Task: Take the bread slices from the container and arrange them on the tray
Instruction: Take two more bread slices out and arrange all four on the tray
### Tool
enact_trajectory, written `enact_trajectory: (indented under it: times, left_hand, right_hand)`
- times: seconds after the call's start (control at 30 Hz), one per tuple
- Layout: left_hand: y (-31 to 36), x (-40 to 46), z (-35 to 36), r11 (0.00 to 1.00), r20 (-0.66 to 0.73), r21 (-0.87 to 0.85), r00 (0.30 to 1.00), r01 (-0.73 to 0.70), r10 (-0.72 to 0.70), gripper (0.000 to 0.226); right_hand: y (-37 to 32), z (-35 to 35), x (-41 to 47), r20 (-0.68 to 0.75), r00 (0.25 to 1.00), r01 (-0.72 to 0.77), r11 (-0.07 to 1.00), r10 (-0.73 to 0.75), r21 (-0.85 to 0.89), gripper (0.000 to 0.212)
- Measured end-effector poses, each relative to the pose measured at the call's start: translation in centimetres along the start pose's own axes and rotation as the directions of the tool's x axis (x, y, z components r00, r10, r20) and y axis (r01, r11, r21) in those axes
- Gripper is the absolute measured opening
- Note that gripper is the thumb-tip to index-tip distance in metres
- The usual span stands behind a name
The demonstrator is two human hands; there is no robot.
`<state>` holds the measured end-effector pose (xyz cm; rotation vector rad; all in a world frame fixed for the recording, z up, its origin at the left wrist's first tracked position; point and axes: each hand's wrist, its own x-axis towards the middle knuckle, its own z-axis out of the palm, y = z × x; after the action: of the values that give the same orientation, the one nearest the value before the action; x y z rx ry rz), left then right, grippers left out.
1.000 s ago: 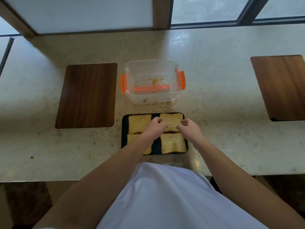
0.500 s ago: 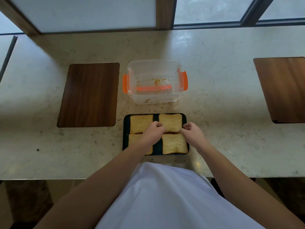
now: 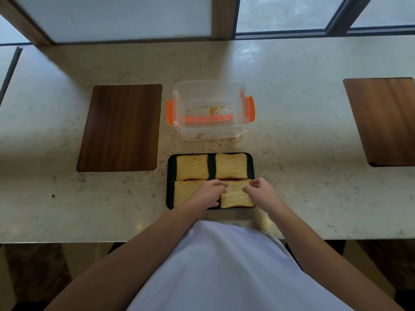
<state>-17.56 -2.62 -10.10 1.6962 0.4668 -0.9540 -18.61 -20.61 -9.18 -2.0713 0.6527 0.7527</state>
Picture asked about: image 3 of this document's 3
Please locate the person's right hand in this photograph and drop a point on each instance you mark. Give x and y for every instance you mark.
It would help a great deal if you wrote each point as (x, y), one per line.
(264, 195)

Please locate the person's left hand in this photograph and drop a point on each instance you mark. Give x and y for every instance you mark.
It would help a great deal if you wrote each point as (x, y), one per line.
(202, 195)

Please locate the person's right fingers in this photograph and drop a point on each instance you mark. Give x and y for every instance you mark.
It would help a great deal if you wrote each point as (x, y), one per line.
(252, 186)

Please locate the person's left fingers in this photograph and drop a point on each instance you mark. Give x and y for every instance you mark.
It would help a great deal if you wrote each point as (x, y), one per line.
(218, 186)

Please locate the toasted bread slice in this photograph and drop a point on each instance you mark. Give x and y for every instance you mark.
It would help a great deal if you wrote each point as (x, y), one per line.
(184, 192)
(192, 167)
(236, 197)
(231, 166)

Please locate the person's right forearm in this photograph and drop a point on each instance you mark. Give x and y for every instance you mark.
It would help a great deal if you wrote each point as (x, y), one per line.
(324, 255)

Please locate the person's left forearm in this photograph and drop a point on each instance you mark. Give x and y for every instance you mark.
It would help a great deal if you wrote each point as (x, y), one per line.
(129, 255)

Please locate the black rectangular tray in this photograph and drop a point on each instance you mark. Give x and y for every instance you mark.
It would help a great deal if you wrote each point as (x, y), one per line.
(171, 178)

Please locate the clear container with orange clips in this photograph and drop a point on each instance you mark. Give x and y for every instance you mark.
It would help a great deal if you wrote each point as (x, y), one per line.
(210, 106)

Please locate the white shirt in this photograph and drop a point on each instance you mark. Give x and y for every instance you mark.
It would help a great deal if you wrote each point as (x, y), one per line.
(227, 272)

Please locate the dark wooden board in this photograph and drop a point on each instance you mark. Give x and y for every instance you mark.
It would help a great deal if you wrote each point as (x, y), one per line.
(382, 121)
(121, 127)

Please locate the brown wooden window frame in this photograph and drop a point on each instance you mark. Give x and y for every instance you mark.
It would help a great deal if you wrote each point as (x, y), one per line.
(223, 16)

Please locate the dark metal window frame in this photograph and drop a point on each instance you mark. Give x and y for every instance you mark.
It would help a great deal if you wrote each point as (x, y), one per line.
(340, 19)

